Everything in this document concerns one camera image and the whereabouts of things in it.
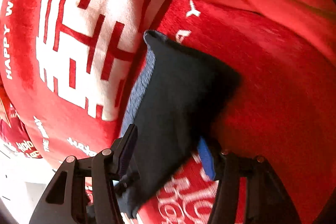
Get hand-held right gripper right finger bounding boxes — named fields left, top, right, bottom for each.
left=197, top=136, right=302, bottom=224

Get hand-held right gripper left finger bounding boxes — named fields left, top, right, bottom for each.
left=29, top=124, right=139, bottom=224

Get black pants with blue stripes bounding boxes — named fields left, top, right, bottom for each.
left=115, top=30, right=242, bottom=220

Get red printed blanket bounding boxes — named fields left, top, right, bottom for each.
left=0, top=0, right=336, bottom=224

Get dark red printed cloth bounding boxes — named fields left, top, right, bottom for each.
left=0, top=116, right=43, bottom=159

